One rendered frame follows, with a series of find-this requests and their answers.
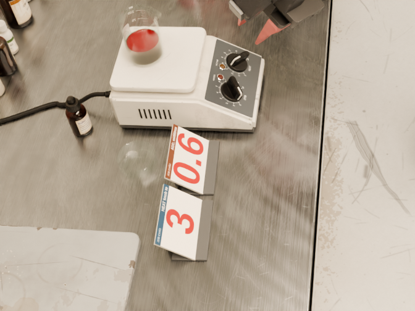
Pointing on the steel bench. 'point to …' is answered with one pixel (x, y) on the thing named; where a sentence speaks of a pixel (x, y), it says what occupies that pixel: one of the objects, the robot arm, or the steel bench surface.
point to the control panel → (247, 108)
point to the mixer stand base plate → (65, 269)
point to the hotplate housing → (183, 105)
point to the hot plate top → (171, 39)
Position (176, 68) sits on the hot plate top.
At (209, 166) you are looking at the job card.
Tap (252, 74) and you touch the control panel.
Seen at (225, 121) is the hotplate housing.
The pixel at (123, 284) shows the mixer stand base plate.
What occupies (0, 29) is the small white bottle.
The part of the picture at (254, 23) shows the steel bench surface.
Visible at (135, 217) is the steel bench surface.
